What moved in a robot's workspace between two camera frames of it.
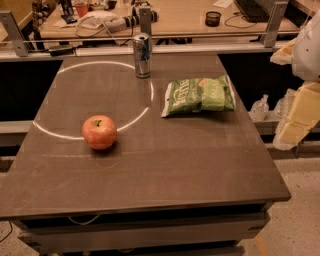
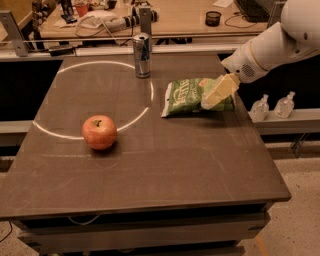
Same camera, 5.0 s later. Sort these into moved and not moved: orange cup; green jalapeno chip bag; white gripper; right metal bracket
Moved: white gripper
Not moved: green jalapeno chip bag; orange cup; right metal bracket
